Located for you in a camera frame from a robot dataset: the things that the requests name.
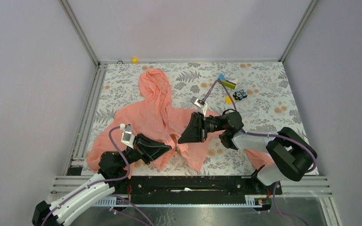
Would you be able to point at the white slotted cable duct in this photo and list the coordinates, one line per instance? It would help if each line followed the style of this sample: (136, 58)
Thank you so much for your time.
(229, 202)

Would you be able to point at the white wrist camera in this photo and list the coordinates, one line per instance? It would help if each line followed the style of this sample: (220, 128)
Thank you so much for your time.
(127, 137)
(200, 105)

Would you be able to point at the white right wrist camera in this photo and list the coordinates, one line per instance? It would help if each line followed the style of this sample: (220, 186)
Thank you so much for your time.
(200, 105)

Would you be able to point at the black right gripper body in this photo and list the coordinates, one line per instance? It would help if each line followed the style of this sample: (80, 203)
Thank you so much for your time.
(210, 125)

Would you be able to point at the black blue patterned toy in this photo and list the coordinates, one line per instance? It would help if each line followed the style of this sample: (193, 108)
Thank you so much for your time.
(239, 95)

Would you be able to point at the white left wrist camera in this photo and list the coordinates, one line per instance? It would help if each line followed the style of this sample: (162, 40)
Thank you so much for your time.
(127, 137)

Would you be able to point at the blue green white box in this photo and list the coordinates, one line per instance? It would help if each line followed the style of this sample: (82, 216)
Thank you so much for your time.
(228, 83)

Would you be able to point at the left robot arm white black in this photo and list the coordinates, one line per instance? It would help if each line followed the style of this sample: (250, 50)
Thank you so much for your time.
(114, 170)

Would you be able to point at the floral patterned table mat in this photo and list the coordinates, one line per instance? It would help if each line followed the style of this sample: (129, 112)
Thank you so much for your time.
(269, 105)

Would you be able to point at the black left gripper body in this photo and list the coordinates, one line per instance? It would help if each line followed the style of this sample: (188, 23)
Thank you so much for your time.
(133, 155)

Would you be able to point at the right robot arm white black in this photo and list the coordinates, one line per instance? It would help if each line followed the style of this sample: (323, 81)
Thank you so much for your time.
(291, 156)

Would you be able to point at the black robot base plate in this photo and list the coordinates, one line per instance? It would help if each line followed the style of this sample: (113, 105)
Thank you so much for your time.
(195, 187)

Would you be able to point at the small yellow round object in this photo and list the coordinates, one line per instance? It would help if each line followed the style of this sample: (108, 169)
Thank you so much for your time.
(228, 100)

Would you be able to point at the salmon pink hooded jacket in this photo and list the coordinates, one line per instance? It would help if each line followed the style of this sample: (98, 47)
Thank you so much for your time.
(158, 109)

